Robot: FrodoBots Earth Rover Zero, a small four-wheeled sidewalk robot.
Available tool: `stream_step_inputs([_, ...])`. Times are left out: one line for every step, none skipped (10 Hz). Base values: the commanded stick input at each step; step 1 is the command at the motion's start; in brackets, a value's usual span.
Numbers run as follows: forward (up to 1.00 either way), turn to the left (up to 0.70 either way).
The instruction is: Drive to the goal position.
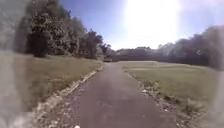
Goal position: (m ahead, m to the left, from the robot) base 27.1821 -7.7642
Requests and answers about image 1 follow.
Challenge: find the dark asphalt path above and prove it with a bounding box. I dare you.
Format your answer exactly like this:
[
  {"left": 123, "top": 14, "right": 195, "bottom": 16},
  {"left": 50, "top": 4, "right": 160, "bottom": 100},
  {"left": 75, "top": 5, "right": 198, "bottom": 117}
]
[{"left": 42, "top": 61, "right": 181, "bottom": 128}]

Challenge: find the pale stony path verge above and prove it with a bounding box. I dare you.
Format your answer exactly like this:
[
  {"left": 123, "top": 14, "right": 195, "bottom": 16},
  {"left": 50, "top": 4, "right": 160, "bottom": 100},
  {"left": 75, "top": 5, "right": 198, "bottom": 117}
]
[{"left": 32, "top": 64, "right": 106, "bottom": 128}]

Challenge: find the grass field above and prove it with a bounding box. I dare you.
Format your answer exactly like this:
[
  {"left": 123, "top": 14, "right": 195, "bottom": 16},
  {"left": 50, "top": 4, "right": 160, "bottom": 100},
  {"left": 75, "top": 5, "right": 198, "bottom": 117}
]
[
  {"left": 13, "top": 54, "right": 105, "bottom": 113},
  {"left": 117, "top": 60, "right": 224, "bottom": 128}
]

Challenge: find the row of trees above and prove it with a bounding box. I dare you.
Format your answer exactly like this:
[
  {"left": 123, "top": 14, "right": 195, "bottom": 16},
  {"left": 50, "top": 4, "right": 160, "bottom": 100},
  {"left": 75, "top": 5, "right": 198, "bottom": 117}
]
[
  {"left": 15, "top": 0, "right": 116, "bottom": 63},
  {"left": 111, "top": 24, "right": 224, "bottom": 70}
]

